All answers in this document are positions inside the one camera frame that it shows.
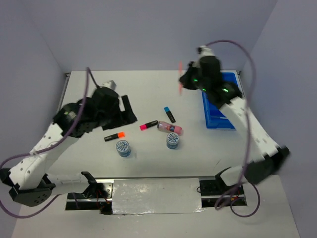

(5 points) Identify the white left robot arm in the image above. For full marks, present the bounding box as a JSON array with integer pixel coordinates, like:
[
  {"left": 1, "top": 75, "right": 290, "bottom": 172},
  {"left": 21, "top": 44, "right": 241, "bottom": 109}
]
[{"left": 0, "top": 87, "right": 137, "bottom": 207}]

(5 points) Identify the purple cable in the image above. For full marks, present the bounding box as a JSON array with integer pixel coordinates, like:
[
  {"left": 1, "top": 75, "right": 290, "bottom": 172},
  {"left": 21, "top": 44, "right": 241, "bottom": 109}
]
[
  {"left": 0, "top": 66, "right": 102, "bottom": 219},
  {"left": 205, "top": 39, "right": 261, "bottom": 218}
]

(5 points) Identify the pink tube of pins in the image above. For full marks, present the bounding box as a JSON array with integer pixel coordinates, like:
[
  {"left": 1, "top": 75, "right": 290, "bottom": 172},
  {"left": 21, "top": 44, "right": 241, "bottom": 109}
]
[{"left": 157, "top": 121, "right": 183, "bottom": 135}]

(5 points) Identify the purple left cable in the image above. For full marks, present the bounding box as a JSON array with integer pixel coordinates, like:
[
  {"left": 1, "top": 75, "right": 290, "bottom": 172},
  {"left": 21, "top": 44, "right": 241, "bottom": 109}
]
[{"left": 0, "top": 66, "right": 102, "bottom": 219}]

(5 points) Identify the blue black highlighter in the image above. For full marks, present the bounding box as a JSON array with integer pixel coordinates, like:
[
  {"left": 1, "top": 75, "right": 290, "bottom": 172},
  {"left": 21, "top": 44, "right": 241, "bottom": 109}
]
[{"left": 164, "top": 107, "right": 176, "bottom": 123}]

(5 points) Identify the orange black highlighter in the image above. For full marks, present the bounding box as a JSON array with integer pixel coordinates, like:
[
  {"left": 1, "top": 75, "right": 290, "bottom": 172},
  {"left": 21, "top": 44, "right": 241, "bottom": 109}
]
[{"left": 104, "top": 131, "right": 125, "bottom": 142}]

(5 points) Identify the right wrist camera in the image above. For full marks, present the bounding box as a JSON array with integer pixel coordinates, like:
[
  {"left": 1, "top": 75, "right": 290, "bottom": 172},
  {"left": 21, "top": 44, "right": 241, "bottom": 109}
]
[{"left": 197, "top": 45, "right": 215, "bottom": 59}]

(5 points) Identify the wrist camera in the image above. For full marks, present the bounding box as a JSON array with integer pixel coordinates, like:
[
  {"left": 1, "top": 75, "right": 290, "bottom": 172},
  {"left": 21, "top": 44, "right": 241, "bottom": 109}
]
[
  {"left": 197, "top": 45, "right": 215, "bottom": 59},
  {"left": 102, "top": 80, "right": 116, "bottom": 91}
]

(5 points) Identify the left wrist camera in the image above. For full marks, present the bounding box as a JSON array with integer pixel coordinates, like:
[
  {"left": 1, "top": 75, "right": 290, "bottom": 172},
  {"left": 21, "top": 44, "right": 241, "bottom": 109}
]
[{"left": 102, "top": 80, "right": 116, "bottom": 91}]

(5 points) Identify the pink black highlighter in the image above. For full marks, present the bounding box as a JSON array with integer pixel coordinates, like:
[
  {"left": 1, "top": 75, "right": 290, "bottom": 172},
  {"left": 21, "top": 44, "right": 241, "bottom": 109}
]
[{"left": 139, "top": 120, "right": 158, "bottom": 131}]

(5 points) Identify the thin orange pen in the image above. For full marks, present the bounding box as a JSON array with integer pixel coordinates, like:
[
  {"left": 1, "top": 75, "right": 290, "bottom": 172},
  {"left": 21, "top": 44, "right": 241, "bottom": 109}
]
[{"left": 178, "top": 60, "right": 184, "bottom": 96}]

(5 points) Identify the blue round tub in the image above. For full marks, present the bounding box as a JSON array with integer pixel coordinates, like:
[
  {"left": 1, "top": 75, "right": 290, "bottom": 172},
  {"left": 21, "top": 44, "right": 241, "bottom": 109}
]
[
  {"left": 166, "top": 132, "right": 180, "bottom": 149},
  {"left": 115, "top": 140, "right": 131, "bottom": 157}
]

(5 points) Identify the silver foil plate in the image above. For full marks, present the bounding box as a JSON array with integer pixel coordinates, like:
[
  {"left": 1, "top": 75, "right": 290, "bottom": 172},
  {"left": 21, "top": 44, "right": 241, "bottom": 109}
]
[{"left": 112, "top": 178, "right": 203, "bottom": 215}]

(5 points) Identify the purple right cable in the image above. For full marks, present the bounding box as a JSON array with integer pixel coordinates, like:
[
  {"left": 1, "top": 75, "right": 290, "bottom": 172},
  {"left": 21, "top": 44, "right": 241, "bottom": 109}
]
[{"left": 205, "top": 39, "right": 261, "bottom": 218}]

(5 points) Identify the blue compartment tray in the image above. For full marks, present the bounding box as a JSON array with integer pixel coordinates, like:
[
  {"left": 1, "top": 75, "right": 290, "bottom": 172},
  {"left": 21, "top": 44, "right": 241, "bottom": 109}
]
[{"left": 202, "top": 70, "right": 243, "bottom": 130}]

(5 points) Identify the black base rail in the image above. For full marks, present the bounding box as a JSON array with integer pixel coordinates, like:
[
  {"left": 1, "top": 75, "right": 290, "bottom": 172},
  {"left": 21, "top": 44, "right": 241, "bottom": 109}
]
[{"left": 65, "top": 176, "right": 248, "bottom": 215}]

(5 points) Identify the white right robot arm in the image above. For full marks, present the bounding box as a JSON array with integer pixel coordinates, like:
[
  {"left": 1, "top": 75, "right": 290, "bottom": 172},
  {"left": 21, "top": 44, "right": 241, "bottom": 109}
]
[{"left": 179, "top": 48, "right": 290, "bottom": 194}]

